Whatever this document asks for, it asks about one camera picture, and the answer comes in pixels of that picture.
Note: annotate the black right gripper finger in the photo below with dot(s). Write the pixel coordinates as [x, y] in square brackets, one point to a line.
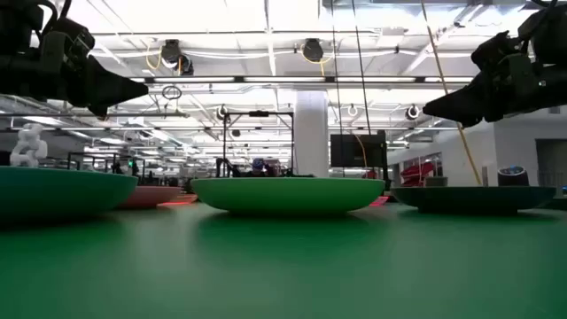
[452, 104]
[471, 122]

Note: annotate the large dark green plate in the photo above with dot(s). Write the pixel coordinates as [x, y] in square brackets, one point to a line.
[474, 199]

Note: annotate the large teal plate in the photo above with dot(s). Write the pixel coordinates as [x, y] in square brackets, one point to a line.
[57, 195]

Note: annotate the large salmon plate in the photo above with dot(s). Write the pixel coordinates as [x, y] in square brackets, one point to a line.
[150, 197]

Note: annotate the small orange-red translucent plate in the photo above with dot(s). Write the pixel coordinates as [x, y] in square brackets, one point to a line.
[181, 199]

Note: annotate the small pink translucent plate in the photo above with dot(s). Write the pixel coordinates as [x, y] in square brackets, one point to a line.
[380, 201]

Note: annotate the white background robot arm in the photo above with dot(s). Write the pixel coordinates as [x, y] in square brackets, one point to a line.
[28, 146]

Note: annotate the small black ceiling reel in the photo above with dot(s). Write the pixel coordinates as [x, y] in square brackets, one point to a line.
[407, 113]
[218, 113]

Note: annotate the grey bin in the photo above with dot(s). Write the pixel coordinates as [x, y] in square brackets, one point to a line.
[436, 181]

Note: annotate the grey door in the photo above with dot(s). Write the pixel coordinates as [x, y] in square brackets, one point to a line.
[551, 164]

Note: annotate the black monitor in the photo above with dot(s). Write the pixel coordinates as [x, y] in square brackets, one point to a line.
[350, 150]

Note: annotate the person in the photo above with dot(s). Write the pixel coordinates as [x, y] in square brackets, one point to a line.
[273, 169]
[258, 165]

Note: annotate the large light green plate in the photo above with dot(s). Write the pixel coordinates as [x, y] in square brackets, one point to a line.
[288, 195]

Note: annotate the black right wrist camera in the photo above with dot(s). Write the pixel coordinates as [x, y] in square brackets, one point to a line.
[496, 49]

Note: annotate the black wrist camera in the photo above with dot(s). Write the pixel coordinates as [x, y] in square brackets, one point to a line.
[496, 49]
[71, 40]

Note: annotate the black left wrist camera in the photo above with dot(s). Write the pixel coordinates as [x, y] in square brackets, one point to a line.
[71, 40]

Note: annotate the black workstation frame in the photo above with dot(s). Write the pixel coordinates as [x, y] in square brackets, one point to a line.
[224, 142]

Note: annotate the long ceiling light rail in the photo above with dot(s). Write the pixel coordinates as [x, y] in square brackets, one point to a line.
[283, 80]

